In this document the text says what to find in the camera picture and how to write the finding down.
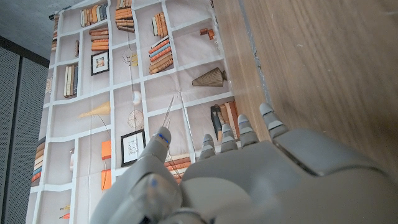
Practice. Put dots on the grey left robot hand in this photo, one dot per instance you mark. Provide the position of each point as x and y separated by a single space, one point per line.
264 183

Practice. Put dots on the printed bookshelf backdrop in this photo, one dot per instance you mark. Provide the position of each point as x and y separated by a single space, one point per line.
93 105

